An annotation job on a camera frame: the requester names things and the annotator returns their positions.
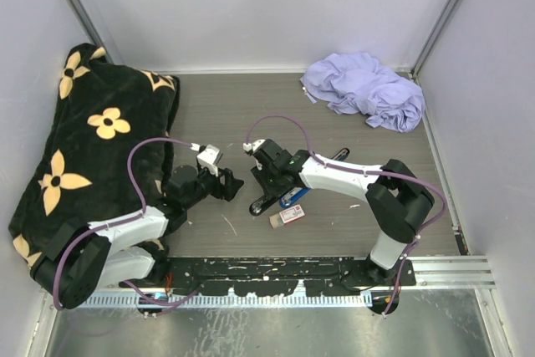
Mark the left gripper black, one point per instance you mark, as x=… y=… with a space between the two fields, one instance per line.
x=226 y=190

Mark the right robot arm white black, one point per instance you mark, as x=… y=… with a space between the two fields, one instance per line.
x=400 y=203

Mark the black stapler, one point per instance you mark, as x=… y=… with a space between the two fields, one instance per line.
x=264 y=202

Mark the lavender crumpled cloth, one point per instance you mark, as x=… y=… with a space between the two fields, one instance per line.
x=359 y=84

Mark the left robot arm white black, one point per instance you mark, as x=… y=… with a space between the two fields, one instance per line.
x=87 y=256

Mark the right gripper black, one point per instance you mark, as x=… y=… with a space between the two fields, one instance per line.
x=259 y=171

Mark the black floral blanket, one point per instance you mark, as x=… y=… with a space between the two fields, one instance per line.
x=106 y=152

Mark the blue stapler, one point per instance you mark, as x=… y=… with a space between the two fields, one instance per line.
x=292 y=196

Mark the white cable duct strip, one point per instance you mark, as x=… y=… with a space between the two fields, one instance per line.
x=128 y=300

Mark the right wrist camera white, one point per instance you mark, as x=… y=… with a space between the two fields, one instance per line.
x=250 y=147

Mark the red white staple box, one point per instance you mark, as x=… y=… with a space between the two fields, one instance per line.
x=289 y=215

